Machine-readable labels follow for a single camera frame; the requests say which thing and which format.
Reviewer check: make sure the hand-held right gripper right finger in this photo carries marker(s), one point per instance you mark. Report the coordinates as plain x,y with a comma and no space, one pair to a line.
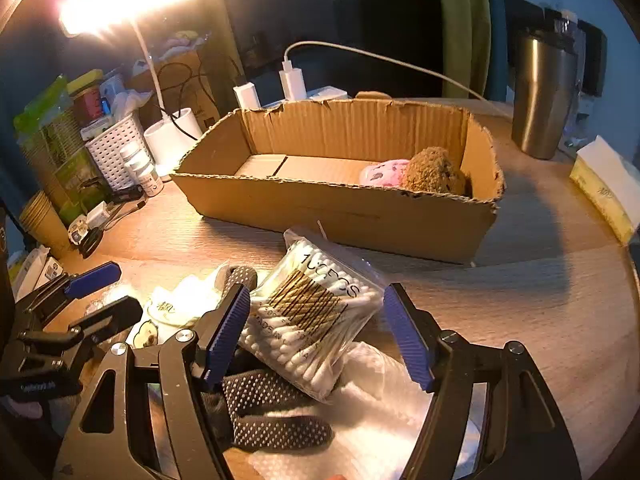
406,340

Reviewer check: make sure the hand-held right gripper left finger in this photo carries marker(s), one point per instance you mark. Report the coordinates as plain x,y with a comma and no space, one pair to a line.
227,330

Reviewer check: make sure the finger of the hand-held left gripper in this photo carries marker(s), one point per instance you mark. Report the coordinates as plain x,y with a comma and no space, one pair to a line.
112,315
95,277

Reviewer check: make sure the bag of cotton swabs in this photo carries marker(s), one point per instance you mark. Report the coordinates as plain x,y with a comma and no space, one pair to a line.
310,320

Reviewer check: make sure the white tissue cloth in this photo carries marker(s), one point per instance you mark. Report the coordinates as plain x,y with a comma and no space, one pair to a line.
370,420

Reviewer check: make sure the brown cardboard box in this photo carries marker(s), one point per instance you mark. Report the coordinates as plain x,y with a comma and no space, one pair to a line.
350,220

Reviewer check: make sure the pink patterned cloth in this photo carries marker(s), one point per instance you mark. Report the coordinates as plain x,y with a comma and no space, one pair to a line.
382,172

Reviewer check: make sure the brown plush toy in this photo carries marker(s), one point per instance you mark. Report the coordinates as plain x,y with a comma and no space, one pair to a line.
435,170

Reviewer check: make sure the white paper box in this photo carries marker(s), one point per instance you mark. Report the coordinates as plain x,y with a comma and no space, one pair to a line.
35,272

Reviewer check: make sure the stack of paper cups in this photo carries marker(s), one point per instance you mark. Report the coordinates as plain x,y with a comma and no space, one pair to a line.
42,225

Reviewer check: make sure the black small tube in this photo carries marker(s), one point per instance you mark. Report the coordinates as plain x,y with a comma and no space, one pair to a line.
125,193

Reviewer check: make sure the green printed box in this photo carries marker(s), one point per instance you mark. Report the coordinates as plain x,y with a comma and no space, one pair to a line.
75,185

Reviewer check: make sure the small white bottle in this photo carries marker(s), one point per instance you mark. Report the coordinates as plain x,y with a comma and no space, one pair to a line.
135,160
150,182

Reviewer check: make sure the white perforated basket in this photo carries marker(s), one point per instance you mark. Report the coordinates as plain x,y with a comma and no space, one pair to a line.
115,152

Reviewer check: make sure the white desk lamp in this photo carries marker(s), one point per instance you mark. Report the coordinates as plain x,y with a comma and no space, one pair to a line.
172,137

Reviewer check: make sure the green snack bag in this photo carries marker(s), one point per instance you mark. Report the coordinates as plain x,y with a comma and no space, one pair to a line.
42,120

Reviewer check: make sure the jar with yellow lid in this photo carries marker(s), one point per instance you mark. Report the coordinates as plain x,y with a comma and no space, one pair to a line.
87,95

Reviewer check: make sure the crumpled white bag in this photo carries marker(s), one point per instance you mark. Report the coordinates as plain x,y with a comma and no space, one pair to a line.
122,92

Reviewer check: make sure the brown cardboard carton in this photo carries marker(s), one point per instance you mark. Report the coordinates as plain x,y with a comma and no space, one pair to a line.
187,80

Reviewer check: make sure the small white charger plug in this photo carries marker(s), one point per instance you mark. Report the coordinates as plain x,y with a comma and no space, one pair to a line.
247,96

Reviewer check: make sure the yellow tissue pack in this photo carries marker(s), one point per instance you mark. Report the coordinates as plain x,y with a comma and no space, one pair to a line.
607,185

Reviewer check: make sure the tall white charger plug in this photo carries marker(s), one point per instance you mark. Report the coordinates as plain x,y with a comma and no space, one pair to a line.
292,82

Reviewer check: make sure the stainless steel tumbler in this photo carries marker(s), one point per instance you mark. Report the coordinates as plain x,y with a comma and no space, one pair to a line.
542,95

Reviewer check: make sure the yellow curtain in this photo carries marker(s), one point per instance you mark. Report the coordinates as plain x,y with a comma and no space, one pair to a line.
462,25

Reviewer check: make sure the black monitor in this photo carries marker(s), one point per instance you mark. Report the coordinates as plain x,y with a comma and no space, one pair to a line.
595,60
525,20

